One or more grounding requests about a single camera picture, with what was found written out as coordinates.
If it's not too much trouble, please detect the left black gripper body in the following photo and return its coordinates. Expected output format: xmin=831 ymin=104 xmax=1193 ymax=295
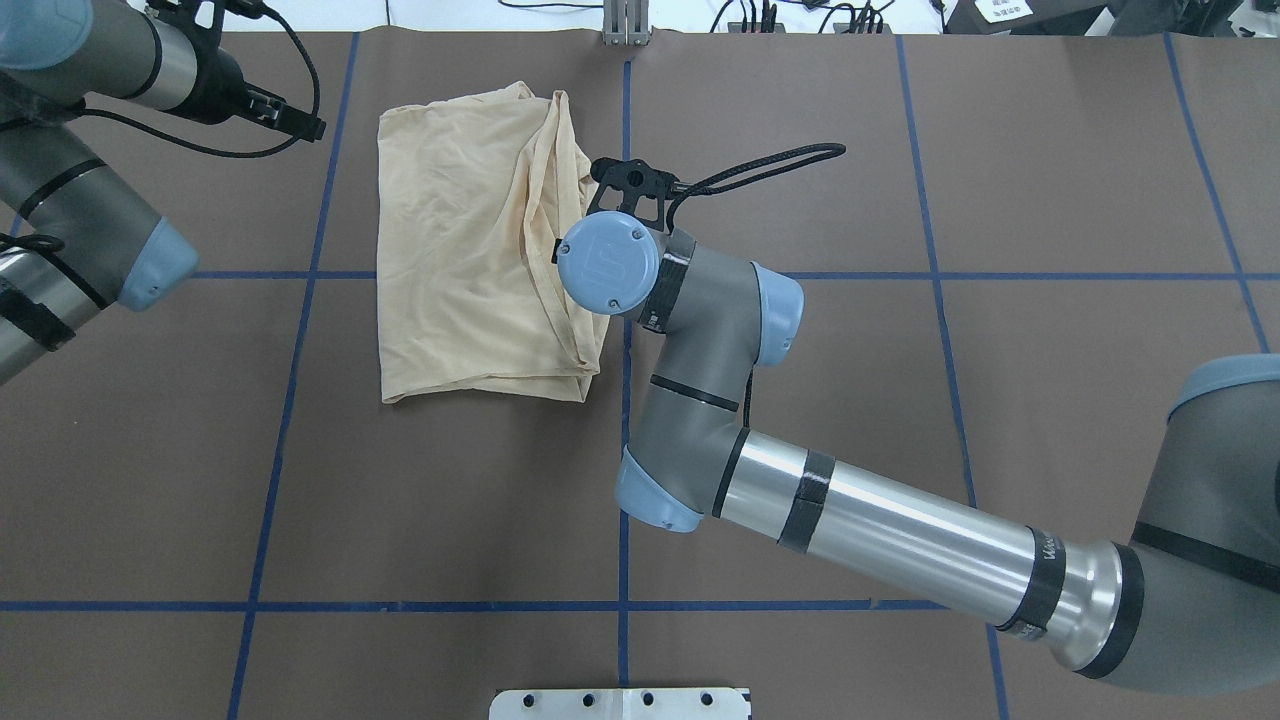
xmin=180 ymin=29 xmax=276 ymax=127

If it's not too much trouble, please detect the cream long sleeve shirt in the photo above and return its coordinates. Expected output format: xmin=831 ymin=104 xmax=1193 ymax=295
xmin=376 ymin=82 xmax=609 ymax=404

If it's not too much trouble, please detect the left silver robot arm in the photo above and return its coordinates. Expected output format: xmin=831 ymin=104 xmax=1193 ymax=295
xmin=1 ymin=1 xmax=325 ymax=380

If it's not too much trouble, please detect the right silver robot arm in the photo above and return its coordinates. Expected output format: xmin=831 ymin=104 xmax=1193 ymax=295
xmin=553 ymin=211 xmax=1279 ymax=696

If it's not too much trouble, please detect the black box with label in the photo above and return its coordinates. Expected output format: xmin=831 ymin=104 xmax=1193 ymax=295
xmin=943 ymin=1 xmax=1112 ymax=36

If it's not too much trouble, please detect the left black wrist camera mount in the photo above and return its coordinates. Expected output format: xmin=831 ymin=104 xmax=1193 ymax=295
xmin=143 ymin=1 xmax=276 ymax=40

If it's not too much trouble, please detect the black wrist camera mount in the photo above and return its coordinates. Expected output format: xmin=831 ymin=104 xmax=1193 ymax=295
xmin=143 ymin=1 xmax=276 ymax=40
xmin=585 ymin=158 xmax=687 ymax=233

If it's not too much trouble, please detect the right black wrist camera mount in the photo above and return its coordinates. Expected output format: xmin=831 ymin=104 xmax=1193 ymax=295
xmin=585 ymin=158 xmax=687 ymax=233

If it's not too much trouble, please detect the aluminium frame post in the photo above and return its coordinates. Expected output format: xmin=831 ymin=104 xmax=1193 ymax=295
xmin=600 ymin=0 xmax=652 ymax=47

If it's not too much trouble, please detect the white central pedestal column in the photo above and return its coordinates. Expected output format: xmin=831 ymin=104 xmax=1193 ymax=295
xmin=488 ymin=685 xmax=754 ymax=719

